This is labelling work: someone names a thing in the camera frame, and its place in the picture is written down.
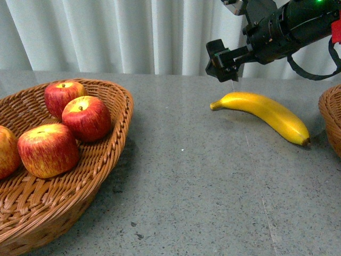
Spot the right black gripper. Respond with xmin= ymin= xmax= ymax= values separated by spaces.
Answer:
xmin=205 ymin=1 xmax=298 ymax=82

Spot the large red apple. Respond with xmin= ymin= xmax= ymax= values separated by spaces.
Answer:
xmin=18 ymin=123 xmax=79 ymax=179

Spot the orange-red apple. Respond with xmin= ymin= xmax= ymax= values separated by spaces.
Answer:
xmin=1 ymin=126 xmax=21 ymax=179

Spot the far yellow banana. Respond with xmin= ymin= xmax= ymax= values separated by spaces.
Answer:
xmin=210 ymin=92 xmax=311 ymax=147

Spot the white pleated curtain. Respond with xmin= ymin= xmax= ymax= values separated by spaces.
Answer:
xmin=1 ymin=1 xmax=247 ymax=75

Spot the right wicker basket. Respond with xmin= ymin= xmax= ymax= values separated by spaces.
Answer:
xmin=318 ymin=84 xmax=340 ymax=157

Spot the front red apple in basket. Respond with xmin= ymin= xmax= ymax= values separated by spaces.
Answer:
xmin=62 ymin=95 xmax=111 ymax=142

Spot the red apple in basket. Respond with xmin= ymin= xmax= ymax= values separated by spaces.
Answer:
xmin=62 ymin=95 xmax=111 ymax=142
xmin=44 ymin=80 xmax=88 ymax=121

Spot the back red apple in basket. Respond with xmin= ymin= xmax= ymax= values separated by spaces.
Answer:
xmin=44 ymin=80 xmax=88 ymax=121

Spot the large left wicker basket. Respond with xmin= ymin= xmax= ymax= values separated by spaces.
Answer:
xmin=1 ymin=78 xmax=134 ymax=255

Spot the black looped cable right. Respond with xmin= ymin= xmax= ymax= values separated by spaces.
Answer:
xmin=287 ymin=39 xmax=341 ymax=81

